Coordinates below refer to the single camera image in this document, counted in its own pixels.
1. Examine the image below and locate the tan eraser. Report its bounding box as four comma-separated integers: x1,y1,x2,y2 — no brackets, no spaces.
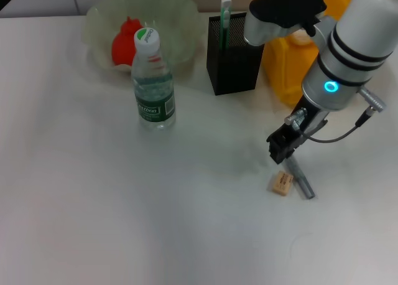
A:
269,170,294,197

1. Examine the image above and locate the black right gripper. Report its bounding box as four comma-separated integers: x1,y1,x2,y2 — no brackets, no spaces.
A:
266,95,329,165

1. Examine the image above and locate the green utility knife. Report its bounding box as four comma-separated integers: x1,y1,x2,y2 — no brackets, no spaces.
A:
220,0,233,52

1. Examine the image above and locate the yellow plastic bin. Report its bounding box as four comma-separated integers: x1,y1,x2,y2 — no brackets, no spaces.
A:
253,0,352,108

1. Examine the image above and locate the clear green-label water bottle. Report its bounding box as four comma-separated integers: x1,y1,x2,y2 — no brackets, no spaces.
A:
130,27,177,132

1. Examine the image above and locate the orange toy fruit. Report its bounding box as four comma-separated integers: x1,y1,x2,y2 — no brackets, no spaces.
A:
111,16,147,67

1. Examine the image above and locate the white paper ball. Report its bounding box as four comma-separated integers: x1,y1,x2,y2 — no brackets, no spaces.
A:
292,29,312,46

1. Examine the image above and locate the black mesh pen holder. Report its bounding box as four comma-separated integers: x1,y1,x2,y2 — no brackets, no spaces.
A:
206,12,266,96

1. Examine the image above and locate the translucent green fruit bowl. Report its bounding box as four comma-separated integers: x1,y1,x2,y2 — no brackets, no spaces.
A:
82,0,200,76

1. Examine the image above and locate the grey marker pen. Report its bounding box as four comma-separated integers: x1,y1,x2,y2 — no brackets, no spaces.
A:
283,156,317,200

